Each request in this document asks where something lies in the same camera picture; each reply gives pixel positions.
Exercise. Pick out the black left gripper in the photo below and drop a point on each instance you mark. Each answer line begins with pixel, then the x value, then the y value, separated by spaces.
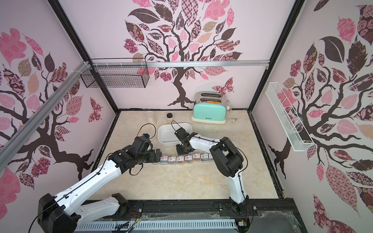
pixel 151 159

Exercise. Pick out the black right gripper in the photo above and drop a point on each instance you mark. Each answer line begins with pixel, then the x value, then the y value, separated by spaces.
pixel 181 144

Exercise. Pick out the paper clip box side-left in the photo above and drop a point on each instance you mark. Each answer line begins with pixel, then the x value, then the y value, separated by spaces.
pixel 188 159

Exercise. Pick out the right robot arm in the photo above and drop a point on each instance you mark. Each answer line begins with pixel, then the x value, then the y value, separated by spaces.
pixel 228 160

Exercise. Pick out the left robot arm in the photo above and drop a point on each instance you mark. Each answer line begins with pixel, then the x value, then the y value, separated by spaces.
pixel 66 211

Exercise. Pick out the white plastic storage box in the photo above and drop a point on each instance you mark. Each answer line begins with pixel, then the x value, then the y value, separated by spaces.
pixel 166 133

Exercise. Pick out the black-lidded spice bottle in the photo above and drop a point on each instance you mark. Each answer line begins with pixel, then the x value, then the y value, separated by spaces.
pixel 169 118

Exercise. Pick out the mint green toaster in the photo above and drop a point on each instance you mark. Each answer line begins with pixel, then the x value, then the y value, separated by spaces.
pixel 210 107

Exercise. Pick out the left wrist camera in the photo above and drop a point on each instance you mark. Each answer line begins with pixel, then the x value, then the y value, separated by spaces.
pixel 142 143

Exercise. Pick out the white cable duct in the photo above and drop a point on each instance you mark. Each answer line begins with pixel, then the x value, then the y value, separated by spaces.
pixel 157 226

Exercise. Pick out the black wire basket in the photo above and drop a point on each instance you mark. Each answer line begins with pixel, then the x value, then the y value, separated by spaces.
pixel 126 73

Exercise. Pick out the aluminium rail back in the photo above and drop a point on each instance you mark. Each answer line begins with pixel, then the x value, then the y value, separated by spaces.
pixel 233 63

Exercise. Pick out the aluminium rail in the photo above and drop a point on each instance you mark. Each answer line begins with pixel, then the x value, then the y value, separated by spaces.
pixel 19 139
pixel 233 63

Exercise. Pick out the black base frame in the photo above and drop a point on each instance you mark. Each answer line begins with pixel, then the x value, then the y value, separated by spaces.
pixel 189 208

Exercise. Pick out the white wire basket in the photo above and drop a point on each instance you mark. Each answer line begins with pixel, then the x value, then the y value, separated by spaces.
pixel 282 101

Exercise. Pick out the aluminium rail left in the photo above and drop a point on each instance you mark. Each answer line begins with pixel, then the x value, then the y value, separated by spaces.
pixel 19 139

